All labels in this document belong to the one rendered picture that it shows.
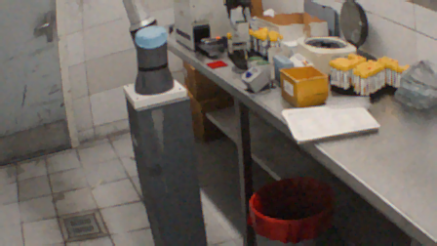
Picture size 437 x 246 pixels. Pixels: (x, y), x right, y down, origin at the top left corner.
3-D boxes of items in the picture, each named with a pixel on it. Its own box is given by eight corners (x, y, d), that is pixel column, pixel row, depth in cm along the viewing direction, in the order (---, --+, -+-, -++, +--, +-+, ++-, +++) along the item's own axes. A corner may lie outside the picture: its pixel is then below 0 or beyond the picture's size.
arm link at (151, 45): (138, 69, 185) (136, 35, 180) (135, 61, 197) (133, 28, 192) (171, 63, 188) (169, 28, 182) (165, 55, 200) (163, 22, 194)
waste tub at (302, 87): (280, 97, 185) (278, 69, 181) (312, 91, 189) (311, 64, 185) (297, 110, 173) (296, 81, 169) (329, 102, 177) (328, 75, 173)
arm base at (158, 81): (136, 98, 188) (133, 71, 184) (134, 85, 201) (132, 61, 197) (177, 92, 190) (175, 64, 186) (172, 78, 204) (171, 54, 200)
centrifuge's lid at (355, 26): (337, -7, 210) (352, -4, 212) (337, 43, 219) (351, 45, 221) (359, 2, 191) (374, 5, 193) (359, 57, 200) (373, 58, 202)
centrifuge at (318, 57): (283, 63, 219) (281, 36, 214) (340, 59, 224) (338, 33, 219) (305, 82, 197) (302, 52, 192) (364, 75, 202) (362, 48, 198)
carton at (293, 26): (256, 44, 250) (253, 15, 244) (304, 37, 259) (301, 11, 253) (281, 57, 228) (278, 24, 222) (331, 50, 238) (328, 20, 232)
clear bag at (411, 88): (387, 99, 177) (387, 52, 170) (406, 88, 187) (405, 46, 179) (433, 116, 158) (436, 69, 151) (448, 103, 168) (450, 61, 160)
